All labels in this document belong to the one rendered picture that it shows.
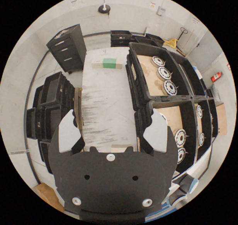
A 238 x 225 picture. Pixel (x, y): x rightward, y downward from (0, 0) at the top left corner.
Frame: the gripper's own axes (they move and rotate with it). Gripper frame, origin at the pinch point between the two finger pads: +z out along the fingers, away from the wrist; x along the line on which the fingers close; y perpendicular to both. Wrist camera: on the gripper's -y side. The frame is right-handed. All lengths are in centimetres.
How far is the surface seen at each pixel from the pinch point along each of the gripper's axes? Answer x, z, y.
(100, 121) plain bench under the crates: -8.7, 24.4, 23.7
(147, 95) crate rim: 11.9, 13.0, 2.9
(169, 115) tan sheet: 29.3, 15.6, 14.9
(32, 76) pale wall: -276, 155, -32
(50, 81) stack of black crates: -92, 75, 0
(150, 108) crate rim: 12.6, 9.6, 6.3
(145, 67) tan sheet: 20.3, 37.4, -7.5
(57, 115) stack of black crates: -73, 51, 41
